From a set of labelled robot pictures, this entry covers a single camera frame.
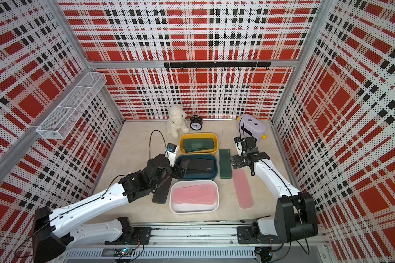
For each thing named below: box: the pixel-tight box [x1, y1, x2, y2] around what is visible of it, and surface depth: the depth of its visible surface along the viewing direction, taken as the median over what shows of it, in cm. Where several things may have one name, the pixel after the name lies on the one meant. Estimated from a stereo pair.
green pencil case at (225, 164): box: [219, 149, 233, 180], surface depth 100 cm
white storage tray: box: [169, 179, 220, 215], surface depth 84 cm
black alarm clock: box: [189, 115, 203, 131], surface depth 114 cm
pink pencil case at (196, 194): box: [173, 185, 217, 205], surface depth 84 cm
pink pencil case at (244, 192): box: [232, 168, 255, 210], surface depth 90 cm
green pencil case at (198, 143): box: [183, 138, 215, 150], surface depth 107 cm
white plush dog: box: [166, 104, 190, 139], surface depth 103 cm
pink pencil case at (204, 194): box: [173, 183, 218, 205], surface depth 84 cm
